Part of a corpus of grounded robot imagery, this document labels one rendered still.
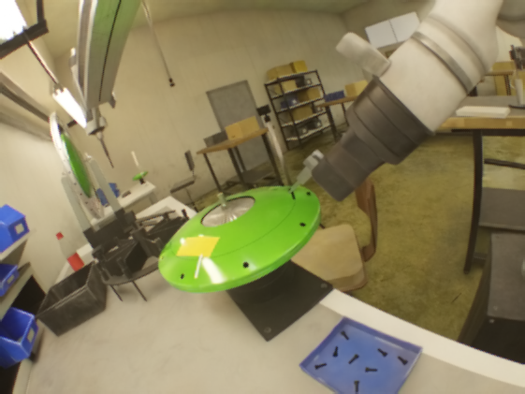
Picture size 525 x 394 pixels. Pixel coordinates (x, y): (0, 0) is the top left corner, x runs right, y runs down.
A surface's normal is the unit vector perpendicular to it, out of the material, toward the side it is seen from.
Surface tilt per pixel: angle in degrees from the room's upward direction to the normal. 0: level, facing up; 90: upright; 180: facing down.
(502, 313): 0
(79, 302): 93
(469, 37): 92
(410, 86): 78
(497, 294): 0
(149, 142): 90
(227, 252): 21
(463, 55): 98
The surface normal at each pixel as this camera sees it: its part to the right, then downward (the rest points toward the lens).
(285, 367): -0.34, -0.88
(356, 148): -0.62, 0.58
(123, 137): 0.54, 0.11
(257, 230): -0.18, -0.80
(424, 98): -0.48, 0.54
